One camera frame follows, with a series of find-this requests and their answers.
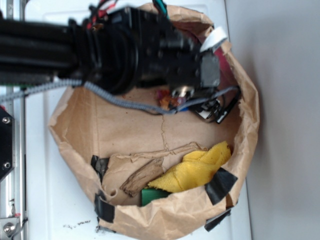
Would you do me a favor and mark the green block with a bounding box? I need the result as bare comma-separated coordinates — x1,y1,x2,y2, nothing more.
141,188,171,207

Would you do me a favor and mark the black tape bottom right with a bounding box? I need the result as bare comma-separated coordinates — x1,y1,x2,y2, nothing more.
204,167,238,205

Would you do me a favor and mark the orange spiral sea shell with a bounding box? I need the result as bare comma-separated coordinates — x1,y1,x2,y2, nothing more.
156,89,186,110

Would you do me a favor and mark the grey coiled cable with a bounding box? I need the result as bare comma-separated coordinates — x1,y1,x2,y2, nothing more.
0,77,241,116

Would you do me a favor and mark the black metal bracket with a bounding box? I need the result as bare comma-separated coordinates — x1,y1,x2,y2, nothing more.
0,105,15,182

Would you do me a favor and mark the brown wood piece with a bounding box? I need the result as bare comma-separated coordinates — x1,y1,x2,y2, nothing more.
120,157,164,198

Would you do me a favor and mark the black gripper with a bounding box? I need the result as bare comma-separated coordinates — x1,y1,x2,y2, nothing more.
137,7,228,98

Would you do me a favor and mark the black tape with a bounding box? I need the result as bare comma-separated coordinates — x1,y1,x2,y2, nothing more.
204,167,238,205
94,190,115,223

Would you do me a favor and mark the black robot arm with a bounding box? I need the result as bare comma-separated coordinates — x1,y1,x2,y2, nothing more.
0,7,221,95

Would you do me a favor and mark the aluminium frame rail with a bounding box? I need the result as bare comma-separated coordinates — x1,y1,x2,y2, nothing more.
0,0,28,240

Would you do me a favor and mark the brown paper bag bin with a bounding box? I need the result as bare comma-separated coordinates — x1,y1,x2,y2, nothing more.
48,2,260,240

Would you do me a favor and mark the yellow cloth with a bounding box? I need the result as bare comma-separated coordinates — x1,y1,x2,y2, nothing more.
147,141,232,193

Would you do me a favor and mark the black tape bottom left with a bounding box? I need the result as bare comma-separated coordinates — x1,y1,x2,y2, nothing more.
94,190,115,223

